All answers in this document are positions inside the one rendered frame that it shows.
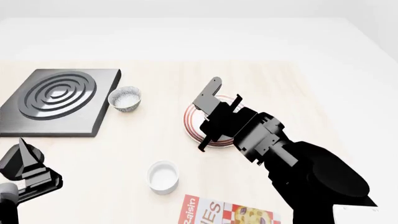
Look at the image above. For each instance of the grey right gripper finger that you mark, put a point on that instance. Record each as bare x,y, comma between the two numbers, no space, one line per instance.
207,98

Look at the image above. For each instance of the white plate with red rim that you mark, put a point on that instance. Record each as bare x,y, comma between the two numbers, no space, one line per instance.
193,123

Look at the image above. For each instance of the black square stove burner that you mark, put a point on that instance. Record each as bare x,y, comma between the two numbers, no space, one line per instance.
59,98

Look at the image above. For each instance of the red cookies box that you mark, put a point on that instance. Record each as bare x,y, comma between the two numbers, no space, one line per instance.
217,211

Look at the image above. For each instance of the white blue patterned bowl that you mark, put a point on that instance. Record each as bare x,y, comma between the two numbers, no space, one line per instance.
125,99

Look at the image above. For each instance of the white ceramic ramekin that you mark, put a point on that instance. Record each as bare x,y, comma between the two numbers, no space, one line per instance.
163,177

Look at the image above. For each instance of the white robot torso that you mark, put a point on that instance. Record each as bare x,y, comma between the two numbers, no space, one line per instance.
354,214

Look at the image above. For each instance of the pointed black left gripper finger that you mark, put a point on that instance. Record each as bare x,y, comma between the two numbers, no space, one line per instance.
25,156

